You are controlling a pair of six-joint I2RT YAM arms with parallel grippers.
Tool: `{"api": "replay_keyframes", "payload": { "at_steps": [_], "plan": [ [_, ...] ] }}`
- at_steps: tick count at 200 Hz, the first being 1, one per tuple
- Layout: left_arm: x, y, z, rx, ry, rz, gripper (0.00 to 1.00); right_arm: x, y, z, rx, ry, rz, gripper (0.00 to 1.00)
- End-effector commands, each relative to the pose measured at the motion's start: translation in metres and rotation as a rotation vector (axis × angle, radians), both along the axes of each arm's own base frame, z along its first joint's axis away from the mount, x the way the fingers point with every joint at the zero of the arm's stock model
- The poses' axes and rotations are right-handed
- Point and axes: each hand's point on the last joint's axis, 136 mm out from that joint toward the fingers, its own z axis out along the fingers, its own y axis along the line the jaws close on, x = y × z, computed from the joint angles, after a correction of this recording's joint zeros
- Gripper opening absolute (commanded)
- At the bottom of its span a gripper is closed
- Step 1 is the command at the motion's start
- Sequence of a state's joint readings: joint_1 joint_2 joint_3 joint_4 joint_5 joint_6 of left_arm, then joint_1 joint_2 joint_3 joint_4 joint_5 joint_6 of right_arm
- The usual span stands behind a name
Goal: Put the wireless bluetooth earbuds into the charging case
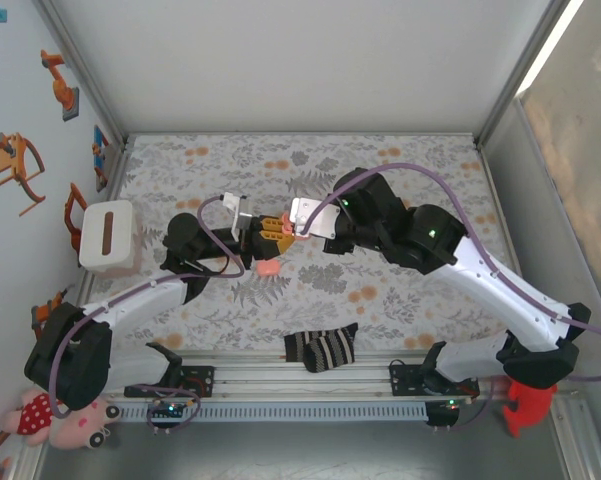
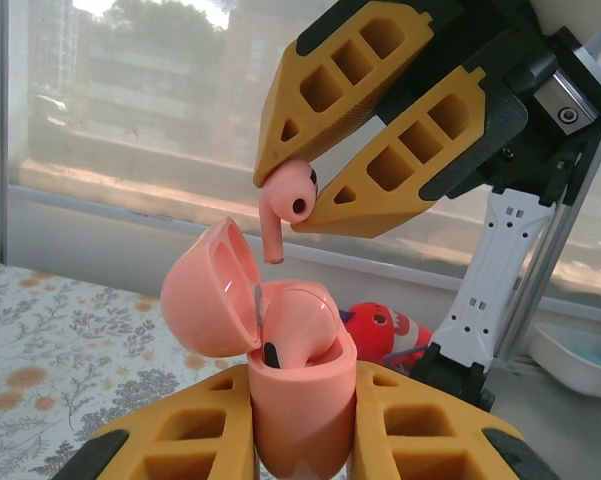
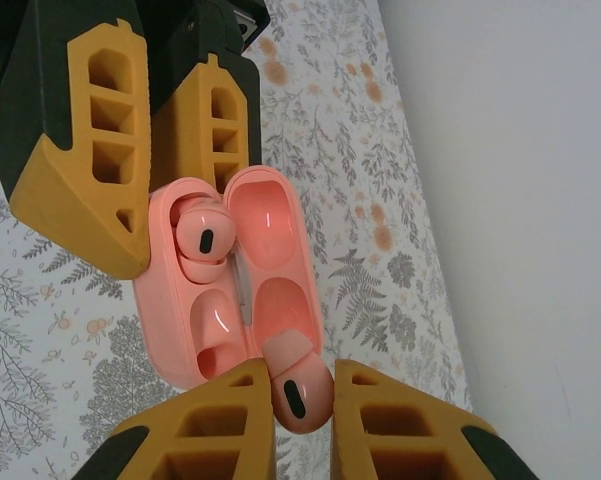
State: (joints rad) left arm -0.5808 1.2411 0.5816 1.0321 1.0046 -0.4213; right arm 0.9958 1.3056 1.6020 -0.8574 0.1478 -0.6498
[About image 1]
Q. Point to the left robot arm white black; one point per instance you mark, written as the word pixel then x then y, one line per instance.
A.
pixel 130 302

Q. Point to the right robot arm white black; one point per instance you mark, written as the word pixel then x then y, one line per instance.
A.
pixel 505 295

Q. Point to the floral patterned table mat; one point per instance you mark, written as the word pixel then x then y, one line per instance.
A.
pixel 260 165

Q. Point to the white tissue box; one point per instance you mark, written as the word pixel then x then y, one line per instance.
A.
pixel 95 235

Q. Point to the black striped sock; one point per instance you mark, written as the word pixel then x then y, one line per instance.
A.
pixel 330 347

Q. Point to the small circuit board with LED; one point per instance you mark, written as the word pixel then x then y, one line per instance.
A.
pixel 170 410
pixel 447 405

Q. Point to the pink pig plush toy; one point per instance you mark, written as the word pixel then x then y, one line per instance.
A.
pixel 75 425

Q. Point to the red shark plush toy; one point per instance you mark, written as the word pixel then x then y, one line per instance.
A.
pixel 530 405

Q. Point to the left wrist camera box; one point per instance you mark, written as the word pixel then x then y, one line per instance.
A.
pixel 242 220

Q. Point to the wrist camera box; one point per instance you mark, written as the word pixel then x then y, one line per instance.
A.
pixel 327 222
pixel 242 220

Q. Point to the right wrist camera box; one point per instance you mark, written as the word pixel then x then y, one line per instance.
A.
pixel 327 222

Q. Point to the aluminium rear rail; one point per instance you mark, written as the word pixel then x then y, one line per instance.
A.
pixel 300 134

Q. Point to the blue gantry wall sticker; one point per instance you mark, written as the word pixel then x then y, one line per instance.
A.
pixel 100 150

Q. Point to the aluminium slotted base frame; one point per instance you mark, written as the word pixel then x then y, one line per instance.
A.
pixel 260 380

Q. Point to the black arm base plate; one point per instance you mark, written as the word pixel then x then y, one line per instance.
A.
pixel 205 380
pixel 405 380

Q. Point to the orange grey robot wall sticker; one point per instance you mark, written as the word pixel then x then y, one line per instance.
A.
pixel 40 312

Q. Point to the orange claw gripper wall sticker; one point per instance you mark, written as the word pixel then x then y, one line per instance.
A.
pixel 10 160

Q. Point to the aluminium corner post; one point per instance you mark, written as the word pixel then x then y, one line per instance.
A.
pixel 84 75
pixel 521 75

